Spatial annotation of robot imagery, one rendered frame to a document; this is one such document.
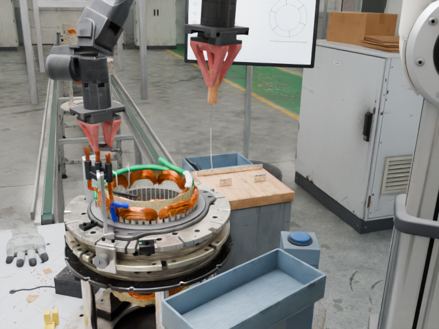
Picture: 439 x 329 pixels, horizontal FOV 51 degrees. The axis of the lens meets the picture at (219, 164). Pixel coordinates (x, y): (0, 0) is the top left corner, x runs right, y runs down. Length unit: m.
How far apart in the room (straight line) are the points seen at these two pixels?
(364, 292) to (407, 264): 1.93
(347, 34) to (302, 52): 1.72
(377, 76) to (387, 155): 0.51
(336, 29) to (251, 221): 2.72
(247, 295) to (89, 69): 0.54
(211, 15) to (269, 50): 1.11
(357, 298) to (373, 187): 0.84
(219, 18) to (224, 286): 0.43
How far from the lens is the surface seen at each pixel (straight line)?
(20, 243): 1.47
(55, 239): 1.50
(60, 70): 1.02
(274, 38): 1.86
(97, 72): 0.98
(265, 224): 1.09
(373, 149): 3.09
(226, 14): 0.76
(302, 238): 0.93
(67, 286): 1.23
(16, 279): 1.35
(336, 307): 2.55
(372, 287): 2.76
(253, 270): 0.81
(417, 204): 0.76
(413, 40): 0.63
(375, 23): 3.50
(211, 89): 0.80
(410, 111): 3.15
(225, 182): 1.08
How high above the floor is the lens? 1.48
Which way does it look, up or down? 20 degrees down
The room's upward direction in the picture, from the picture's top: 1 degrees clockwise
